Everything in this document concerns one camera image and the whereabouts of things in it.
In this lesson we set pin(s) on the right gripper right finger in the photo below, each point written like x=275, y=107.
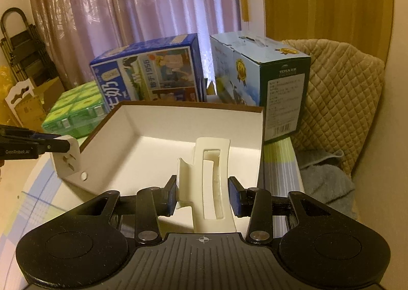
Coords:
x=239, y=198

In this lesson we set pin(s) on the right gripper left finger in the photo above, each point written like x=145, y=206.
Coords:
x=168, y=198

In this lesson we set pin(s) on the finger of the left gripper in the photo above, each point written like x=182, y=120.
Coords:
x=43, y=145
x=12, y=132

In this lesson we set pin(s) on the white power plug adapter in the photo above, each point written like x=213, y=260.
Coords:
x=68, y=163

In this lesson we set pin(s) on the brown cardboard carton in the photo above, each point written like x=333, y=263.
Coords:
x=32, y=111

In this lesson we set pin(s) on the white die-cut card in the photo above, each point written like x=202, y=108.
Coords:
x=17, y=93

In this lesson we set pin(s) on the green shrink-wrapped box pack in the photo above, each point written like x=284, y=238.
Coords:
x=77, y=112

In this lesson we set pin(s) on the yellow plastic bag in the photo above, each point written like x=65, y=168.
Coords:
x=6, y=83

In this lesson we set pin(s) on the brown open cardboard box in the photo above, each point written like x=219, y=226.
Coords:
x=139, y=145

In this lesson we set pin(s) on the black folded step ladder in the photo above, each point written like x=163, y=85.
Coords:
x=26, y=53

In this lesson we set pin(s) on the grey towel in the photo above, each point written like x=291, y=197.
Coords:
x=325, y=181

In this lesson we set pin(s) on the blue milk carton box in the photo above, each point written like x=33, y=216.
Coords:
x=162, y=69

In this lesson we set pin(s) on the light blue gift carton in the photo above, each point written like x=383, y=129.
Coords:
x=258, y=71

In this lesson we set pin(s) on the pink curtain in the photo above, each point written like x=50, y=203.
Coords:
x=77, y=31

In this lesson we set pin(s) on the beige quilted cushion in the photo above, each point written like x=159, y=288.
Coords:
x=343, y=93

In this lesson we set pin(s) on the wooden door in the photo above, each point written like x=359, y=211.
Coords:
x=365, y=24

